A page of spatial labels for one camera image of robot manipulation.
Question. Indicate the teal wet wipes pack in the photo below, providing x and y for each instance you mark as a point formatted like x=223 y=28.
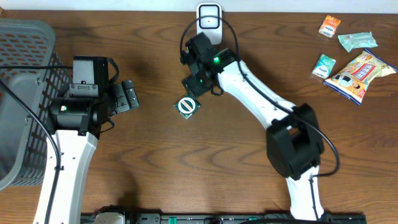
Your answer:
x=358 y=40

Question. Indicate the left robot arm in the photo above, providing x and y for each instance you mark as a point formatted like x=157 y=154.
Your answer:
x=74 y=121

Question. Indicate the teal tissue pack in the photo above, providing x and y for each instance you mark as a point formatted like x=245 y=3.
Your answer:
x=324 y=66

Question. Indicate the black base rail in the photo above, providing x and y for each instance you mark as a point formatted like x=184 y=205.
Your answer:
x=155 y=218

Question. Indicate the large yellow snack bag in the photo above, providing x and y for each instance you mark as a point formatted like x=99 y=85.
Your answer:
x=353 y=80

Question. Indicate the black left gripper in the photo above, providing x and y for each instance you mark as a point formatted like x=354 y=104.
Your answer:
x=122 y=93

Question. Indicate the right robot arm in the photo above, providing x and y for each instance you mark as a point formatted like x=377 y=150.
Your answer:
x=293 y=138

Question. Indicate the white barcode scanner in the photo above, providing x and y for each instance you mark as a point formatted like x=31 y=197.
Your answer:
x=209 y=23

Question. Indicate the orange tissue pack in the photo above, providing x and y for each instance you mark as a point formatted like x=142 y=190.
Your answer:
x=329 y=26

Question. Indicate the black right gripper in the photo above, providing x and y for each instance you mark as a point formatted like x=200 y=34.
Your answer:
x=192 y=88

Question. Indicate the green Zam-Buk box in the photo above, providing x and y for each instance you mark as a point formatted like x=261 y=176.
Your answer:
x=187 y=106

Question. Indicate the grey plastic basket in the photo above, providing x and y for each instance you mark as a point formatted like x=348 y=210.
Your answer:
x=31 y=69

